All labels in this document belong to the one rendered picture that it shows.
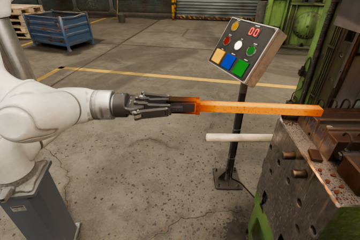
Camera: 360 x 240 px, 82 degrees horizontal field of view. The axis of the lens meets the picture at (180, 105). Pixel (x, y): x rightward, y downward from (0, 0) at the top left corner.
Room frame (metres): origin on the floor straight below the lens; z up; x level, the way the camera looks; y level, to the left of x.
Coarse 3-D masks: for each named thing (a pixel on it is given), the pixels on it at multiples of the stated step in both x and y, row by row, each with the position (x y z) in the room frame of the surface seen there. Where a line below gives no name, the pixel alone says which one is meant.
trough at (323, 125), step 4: (320, 124) 0.53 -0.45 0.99; (324, 124) 0.53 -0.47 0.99; (328, 124) 0.53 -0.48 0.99; (332, 124) 0.53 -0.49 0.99; (336, 124) 0.53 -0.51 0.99; (340, 124) 0.53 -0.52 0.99; (344, 124) 0.53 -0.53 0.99; (348, 124) 0.53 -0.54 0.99; (352, 124) 0.53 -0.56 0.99; (356, 124) 0.53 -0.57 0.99; (324, 128) 0.51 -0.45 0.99
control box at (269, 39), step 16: (224, 32) 1.22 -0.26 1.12; (240, 32) 1.12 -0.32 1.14; (272, 32) 0.95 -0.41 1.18; (224, 48) 1.14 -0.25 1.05; (240, 48) 1.04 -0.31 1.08; (256, 48) 0.96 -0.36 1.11; (272, 48) 0.94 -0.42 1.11; (256, 64) 0.91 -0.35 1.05; (240, 80) 0.91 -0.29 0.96; (256, 80) 0.91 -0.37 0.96
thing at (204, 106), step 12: (204, 108) 0.51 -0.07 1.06; (216, 108) 0.51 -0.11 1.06; (228, 108) 0.50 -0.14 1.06; (240, 108) 0.50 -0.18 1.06; (252, 108) 0.50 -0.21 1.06; (264, 108) 0.50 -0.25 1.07; (276, 108) 0.50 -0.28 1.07; (288, 108) 0.50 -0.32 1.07; (300, 108) 0.50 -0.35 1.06; (312, 108) 0.51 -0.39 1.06
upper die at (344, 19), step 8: (344, 0) 0.63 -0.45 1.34; (352, 0) 0.60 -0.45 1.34; (344, 8) 0.62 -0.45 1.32; (352, 8) 0.59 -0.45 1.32; (336, 16) 0.64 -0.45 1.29; (344, 16) 0.61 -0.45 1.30; (352, 16) 0.58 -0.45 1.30; (336, 24) 0.63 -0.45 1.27; (344, 24) 0.59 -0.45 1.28; (352, 24) 0.57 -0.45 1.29
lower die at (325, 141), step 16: (336, 112) 0.59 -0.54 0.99; (352, 112) 0.59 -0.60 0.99; (304, 128) 0.59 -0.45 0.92; (320, 128) 0.52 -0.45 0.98; (336, 128) 0.49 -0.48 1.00; (352, 128) 0.49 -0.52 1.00; (320, 144) 0.49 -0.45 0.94; (336, 144) 0.44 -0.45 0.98; (352, 144) 0.44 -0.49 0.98; (336, 160) 0.44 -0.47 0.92
